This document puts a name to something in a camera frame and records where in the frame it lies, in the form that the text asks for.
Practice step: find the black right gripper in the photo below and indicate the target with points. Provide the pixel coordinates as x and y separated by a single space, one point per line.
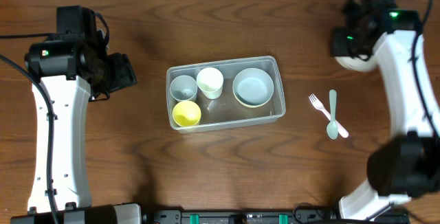
337 48

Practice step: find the grey plastic bowl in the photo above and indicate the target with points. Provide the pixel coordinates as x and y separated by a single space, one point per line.
253 85

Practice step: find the white plastic bowl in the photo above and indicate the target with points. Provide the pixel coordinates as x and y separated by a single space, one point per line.
362 63

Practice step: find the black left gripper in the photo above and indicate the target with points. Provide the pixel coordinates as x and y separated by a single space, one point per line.
128 76

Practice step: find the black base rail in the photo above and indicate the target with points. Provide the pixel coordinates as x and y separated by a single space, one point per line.
301 214

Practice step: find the mint green plastic spoon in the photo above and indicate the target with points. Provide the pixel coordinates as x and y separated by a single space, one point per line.
332 127

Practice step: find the yellow plastic bowl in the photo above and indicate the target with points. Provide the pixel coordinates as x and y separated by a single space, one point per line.
248 105

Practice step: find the pink plastic fork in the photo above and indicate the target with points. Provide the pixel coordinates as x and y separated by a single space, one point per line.
317 104

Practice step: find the clear plastic container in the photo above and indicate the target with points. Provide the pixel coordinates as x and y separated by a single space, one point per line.
226 111

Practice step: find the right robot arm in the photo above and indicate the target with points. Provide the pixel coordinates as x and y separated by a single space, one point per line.
378 34

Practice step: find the yellow plastic cup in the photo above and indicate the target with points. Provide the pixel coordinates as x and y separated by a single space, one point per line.
186 113

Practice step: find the grey plastic cup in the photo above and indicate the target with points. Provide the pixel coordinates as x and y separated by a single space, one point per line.
184 88

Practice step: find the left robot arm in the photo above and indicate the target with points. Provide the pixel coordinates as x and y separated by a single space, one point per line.
67 72

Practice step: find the white plastic cup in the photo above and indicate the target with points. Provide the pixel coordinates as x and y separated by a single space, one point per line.
210 82

